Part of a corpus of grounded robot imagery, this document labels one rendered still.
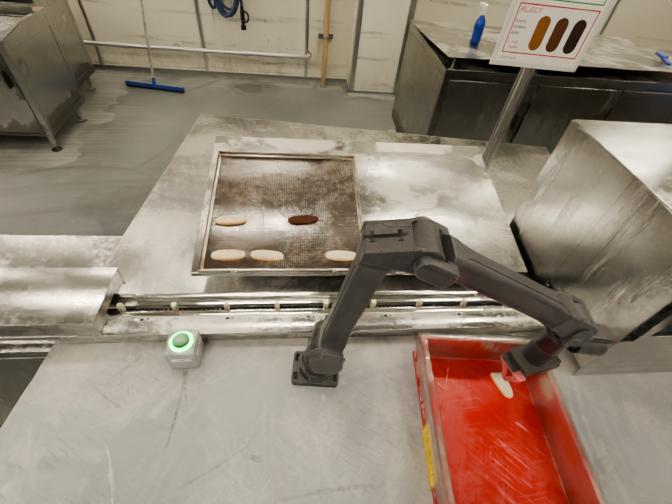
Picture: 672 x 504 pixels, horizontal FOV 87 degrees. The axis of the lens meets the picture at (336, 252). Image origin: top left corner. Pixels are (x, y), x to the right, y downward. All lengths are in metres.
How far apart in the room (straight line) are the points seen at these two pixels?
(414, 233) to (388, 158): 0.88
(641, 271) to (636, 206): 0.15
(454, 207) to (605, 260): 0.49
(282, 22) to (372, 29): 0.95
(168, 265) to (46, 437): 0.51
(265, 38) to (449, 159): 3.28
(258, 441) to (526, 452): 0.63
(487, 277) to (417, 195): 0.74
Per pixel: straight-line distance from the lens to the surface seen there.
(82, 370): 1.12
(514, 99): 1.70
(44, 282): 1.20
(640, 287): 1.04
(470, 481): 0.98
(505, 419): 1.06
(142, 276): 1.24
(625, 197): 1.07
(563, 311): 0.77
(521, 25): 1.58
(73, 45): 4.38
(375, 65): 4.30
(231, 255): 1.10
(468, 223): 1.32
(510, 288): 0.67
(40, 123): 3.54
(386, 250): 0.54
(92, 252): 1.38
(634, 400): 1.30
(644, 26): 5.85
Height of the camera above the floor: 1.71
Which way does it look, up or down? 47 degrees down
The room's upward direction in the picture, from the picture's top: 7 degrees clockwise
